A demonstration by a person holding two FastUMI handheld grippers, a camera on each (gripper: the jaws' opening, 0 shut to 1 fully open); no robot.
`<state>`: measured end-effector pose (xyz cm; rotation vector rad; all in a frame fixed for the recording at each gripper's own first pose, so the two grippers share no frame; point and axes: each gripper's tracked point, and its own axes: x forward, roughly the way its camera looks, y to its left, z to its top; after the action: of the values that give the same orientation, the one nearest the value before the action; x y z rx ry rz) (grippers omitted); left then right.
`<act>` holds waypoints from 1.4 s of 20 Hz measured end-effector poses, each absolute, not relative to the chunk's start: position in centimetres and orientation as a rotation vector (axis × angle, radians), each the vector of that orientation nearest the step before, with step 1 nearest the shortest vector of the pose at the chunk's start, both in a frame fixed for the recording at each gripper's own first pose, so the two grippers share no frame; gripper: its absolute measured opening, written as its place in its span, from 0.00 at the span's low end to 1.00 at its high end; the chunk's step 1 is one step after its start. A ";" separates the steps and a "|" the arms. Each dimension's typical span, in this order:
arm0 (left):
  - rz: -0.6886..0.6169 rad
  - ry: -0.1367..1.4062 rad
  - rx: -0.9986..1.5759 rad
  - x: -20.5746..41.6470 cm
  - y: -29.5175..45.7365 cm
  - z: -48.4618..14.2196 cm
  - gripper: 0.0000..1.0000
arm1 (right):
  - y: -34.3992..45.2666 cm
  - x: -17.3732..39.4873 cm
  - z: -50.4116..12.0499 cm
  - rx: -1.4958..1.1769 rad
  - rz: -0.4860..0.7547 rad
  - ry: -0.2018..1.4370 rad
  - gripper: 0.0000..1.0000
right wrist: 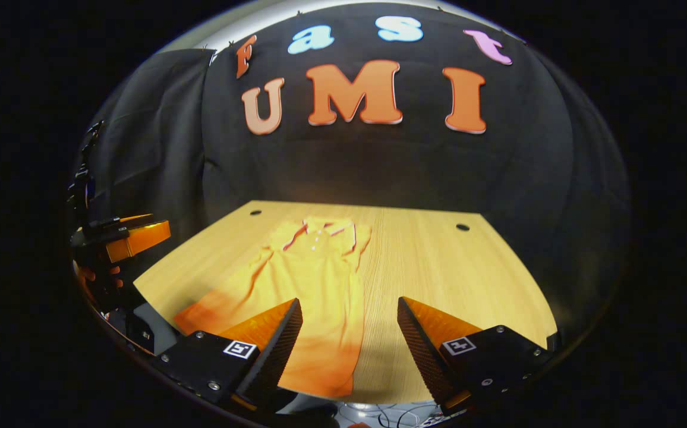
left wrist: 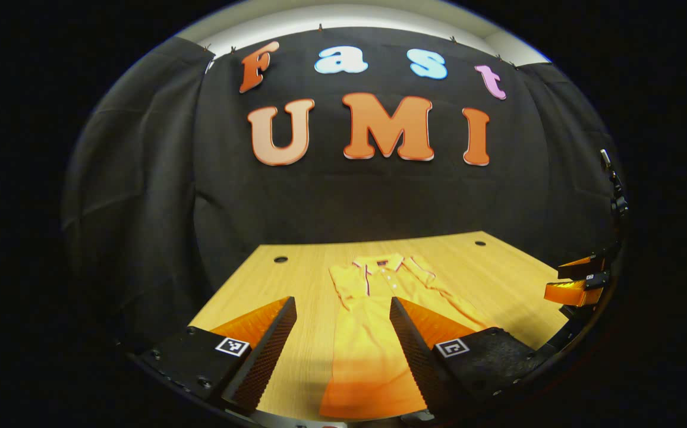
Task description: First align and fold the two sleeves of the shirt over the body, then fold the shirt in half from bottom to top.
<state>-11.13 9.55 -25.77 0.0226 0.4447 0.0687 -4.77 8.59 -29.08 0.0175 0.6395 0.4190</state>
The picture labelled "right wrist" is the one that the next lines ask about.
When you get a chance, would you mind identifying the tangle of black cables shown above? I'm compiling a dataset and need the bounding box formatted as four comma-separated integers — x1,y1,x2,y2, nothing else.
373,403,439,428

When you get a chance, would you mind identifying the orange T-shirt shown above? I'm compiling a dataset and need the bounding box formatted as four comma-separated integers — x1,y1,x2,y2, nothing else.
172,215,374,399

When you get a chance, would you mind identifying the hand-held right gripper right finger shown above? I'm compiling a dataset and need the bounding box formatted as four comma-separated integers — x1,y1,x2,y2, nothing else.
397,296,558,417

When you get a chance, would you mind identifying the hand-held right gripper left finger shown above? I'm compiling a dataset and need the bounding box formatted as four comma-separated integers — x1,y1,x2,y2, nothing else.
153,297,304,412

